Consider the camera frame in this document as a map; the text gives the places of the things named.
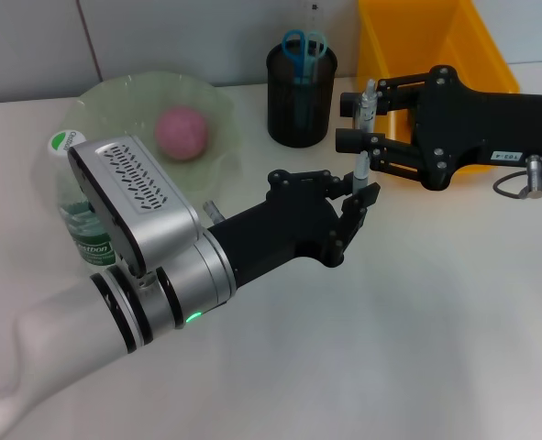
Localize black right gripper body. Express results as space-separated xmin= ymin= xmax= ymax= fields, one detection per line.
xmin=405 ymin=64 xmax=542 ymax=193

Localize blue sheathed scissors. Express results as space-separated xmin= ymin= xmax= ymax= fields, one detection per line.
xmin=282 ymin=29 xmax=329 ymax=129

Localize black mesh pen holder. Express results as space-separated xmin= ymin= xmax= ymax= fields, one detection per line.
xmin=266 ymin=39 xmax=338 ymax=149

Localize transparent plastic ruler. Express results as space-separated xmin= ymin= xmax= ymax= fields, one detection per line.
xmin=301 ymin=1 xmax=326 ymax=83

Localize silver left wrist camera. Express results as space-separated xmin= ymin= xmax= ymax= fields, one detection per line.
xmin=66 ymin=135 xmax=204 ymax=277

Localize pale green glass fruit plate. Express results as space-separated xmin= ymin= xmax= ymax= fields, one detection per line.
xmin=34 ymin=71 xmax=247 ymax=216

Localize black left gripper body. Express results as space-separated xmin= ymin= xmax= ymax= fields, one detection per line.
xmin=205 ymin=169 xmax=346 ymax=291

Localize yellow plastic bin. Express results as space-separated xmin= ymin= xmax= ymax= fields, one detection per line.
xmin=356 ymin=0 xmax=520 ymax=178

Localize grey retractable pen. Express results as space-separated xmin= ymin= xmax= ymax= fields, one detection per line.
xmin=351 ymin=78 xmax=382 ymax=196

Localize pink peach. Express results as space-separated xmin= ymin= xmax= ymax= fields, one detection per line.
xmin=155 ymin=105 xmax=210 ymax=162

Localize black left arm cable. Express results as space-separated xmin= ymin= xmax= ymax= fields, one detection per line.
xmin=201 ymin=200 xmax=226 ymax=225

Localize clear green-label water bottle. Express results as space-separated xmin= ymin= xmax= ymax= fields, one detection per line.
xmin=46 ymin=129 xmax=118 ymax=271

